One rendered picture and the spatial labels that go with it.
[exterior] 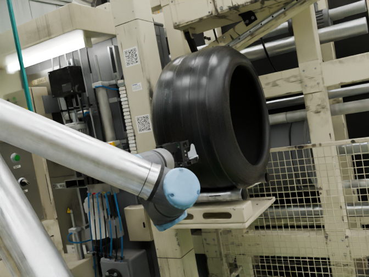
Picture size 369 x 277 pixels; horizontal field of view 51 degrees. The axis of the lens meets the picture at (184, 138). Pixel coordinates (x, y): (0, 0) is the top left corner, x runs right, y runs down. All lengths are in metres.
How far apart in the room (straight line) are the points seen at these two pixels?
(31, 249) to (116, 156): 0.28
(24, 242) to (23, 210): 0.08
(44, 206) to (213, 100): 0.84
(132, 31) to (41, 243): 1.03
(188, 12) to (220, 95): 0.64
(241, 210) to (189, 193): 0.56
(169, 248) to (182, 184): 0.89
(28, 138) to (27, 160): 0.77
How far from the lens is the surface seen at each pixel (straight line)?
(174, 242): 1.72
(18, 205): 0.97
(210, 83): 1.33
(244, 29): 1.88
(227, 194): 1.44
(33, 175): 1.68
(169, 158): 1.12
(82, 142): 0.88
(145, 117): 1.66
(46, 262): 0.94
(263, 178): 1.68
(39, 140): 0.89
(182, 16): 1.88
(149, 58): 1.68
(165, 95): 1.39
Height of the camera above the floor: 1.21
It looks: 3 degrees down
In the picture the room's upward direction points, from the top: 10 degrees counter-clockwise
